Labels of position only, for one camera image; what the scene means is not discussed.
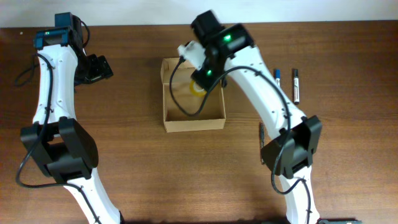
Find yellow tape roll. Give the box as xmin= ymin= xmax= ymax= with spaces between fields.
xmin=189 ymin=80 xmax=207 ymax=97

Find brown cardboard box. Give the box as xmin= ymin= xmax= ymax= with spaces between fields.
xmin=160 ymin=58 xmax=226 ymax=133

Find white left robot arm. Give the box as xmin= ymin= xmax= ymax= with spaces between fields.
xmin=16 ymin=12 xmax=124 ymax=223

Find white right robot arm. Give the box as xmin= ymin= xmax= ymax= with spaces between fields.
xmin=184 ymin=11 xmax=322 ymax=223

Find blue whiteboard marker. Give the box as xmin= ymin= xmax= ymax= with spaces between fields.
xmin=274 ymin=69 xmax=280 ymax=86

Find black whiteboard marker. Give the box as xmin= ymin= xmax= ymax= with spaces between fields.
xmin=293 ymin=69 xmax=300 ymax=105

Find black ballpoint pen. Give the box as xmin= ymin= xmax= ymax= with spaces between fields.
xmin=259 ymin=122 xmax=265 ymax=149

